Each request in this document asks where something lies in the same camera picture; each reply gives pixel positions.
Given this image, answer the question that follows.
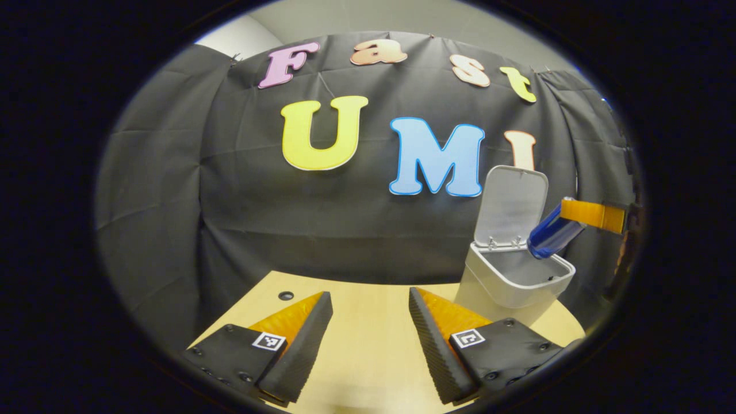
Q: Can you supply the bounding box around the blue pop can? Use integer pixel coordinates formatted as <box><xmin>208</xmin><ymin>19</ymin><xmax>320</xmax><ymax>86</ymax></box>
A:
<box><xmin>527</xmin><ymin>201</ymin><xmax>584</xmax><ymax>260</ymax></box>

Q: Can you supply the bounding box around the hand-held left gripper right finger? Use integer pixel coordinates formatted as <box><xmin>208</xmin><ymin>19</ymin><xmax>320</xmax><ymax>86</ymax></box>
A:
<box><xmin>408</xmin><ymin>287</ymin><xmax>563</xmax><ymax>405</ymax></box>

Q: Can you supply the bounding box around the wooden desktop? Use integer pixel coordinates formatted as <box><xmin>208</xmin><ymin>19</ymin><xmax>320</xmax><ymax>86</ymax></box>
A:
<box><xmin>193</xmin><ymin>270</ymin><xmax>586</xmax><ymax>414</ymax></box>

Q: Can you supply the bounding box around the white desktop garbage bin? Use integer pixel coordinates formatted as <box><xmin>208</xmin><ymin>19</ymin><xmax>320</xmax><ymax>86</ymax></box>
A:
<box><xmin>454</xmin><ymin>166</ymin><xmax>576</xmax><ymax>327</ymax></box>

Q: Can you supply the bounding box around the black backdrop cloth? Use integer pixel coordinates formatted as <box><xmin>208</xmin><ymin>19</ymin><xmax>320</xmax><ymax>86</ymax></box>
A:
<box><xmin>95</xmin><ymin>30</ymin><xmax>642</xmax><ymax>351</ymax></box>

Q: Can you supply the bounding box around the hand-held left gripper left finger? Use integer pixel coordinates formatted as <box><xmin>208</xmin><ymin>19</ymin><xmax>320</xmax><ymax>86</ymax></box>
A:
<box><xmin>183</xmin><ymin>291</ymin><xmax>334</xmax><ymax>406</ymax></box>

